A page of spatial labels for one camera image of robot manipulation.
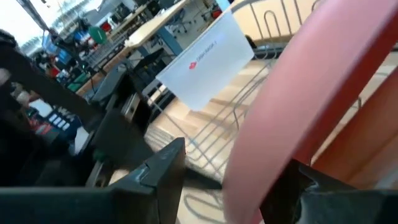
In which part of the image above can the green round object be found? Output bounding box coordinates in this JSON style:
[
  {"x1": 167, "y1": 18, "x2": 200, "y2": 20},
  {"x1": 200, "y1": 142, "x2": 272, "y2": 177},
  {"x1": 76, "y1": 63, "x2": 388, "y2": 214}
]
[{"x1": 88, "y1": 26, "x2": 108, "y2": 45}]

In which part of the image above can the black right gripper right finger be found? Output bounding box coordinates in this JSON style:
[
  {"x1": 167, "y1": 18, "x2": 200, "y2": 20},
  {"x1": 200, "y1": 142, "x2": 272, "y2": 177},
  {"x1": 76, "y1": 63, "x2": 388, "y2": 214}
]
[{"x1": 260, "y1": 158, "x2": 398, "y2": 224}]

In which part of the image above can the magenta pink plate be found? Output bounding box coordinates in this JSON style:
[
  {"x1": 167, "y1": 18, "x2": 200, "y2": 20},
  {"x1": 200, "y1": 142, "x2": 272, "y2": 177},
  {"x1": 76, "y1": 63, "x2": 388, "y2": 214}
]
[{"x1": 222, "y1": 0, "x2": 398, "y2": 224}]

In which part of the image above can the light wooden table top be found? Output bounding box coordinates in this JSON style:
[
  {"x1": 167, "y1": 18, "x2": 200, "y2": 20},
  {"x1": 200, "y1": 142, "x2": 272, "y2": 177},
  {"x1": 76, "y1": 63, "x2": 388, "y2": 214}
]
[{"x1": 76, "y1": 0, "x2": 191, "y2": 96}]

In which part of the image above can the grey wire dish rack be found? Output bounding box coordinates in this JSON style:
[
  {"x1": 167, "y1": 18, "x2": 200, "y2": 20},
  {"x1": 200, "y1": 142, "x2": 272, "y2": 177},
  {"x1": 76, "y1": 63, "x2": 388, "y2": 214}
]
[{"x1": 144, "y1": 0, "x2": 398, "y2": 224}]

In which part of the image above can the white translucent utensil holder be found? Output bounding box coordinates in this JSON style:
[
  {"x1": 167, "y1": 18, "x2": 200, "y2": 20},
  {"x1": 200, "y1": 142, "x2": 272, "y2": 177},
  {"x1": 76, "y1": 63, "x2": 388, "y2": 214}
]
[{"x1": 155, "y1": 11, "x2": 255, "y2": 111}]

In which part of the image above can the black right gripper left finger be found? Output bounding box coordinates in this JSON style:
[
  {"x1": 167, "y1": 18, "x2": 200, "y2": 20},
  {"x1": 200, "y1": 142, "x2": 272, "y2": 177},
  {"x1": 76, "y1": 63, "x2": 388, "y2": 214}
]
[{"x1": 0, "y1": 138, "x2": 187, "y2": 224}]

